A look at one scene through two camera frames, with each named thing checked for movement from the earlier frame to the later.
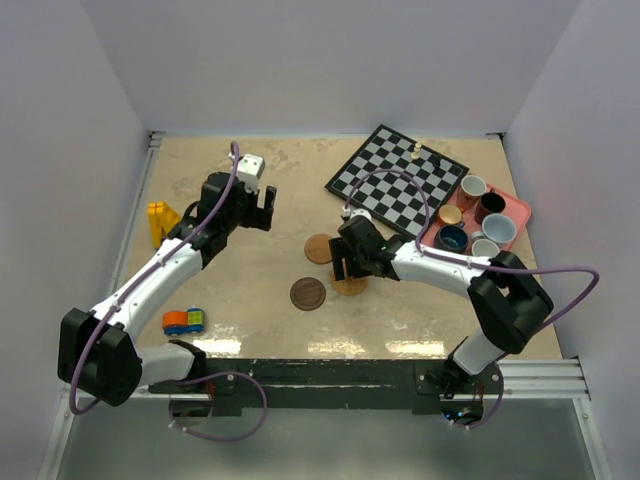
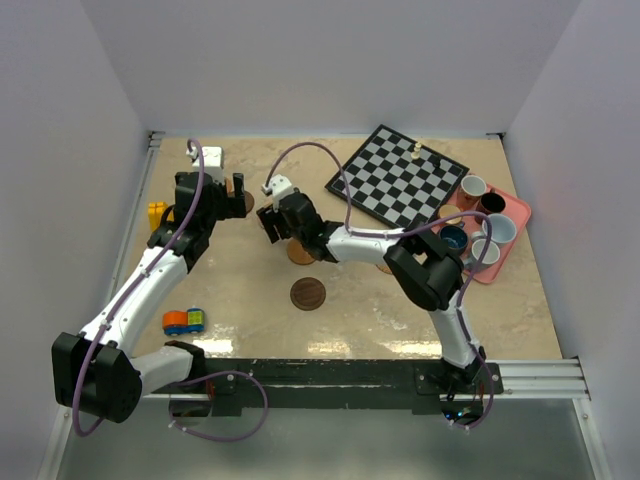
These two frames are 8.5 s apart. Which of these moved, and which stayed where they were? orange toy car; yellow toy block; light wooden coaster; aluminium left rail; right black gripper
Moved: light wooden coaster; right black gripper
Stayed: orange toy car; yellow toy block; aluminium left rail
